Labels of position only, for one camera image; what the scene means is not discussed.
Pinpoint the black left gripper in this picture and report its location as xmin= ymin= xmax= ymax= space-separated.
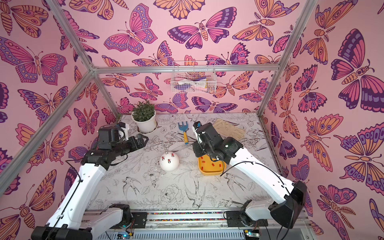
xmin=113 ymin=134 xmax=149 ymax=158

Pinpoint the aluminium frame corner post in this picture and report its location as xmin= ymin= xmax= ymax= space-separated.
xmin=47 ymin=0 xmax=120 ymax=120

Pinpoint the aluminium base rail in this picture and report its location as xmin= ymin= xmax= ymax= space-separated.
xmin=64 ymin=208 xmax=310 ymax=232

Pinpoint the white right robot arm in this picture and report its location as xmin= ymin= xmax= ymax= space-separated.
xmin=193 ymin=122 xmax=307 ymax=229

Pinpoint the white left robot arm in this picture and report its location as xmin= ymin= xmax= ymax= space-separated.
xmin=31 ymin=122 xmax=149 ymax=240

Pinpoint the white wire wall basket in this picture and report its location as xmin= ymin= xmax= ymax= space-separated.
xmin=170 ymin=60 xmax=217 ymax=94

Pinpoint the cream fabric work glove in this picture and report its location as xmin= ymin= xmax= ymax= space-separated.
xmin=213 ymin=119 xmax=246 ymax=141

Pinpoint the green plant in white pot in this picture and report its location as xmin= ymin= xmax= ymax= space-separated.
xmin=132 ymin=100 xmax=157 ymax=134

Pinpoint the blue yellow garden rake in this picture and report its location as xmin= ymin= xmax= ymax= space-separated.
xmin=178 ymin=122 xmax=189 ymax=145

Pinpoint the yellow plastic tray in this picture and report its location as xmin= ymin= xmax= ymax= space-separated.
xmin=198 ymin=155 xmax=227 ymax=176

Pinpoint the white dome with screws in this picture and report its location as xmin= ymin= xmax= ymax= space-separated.
xmin=159 ymin=152 xmax=180 ymax=172

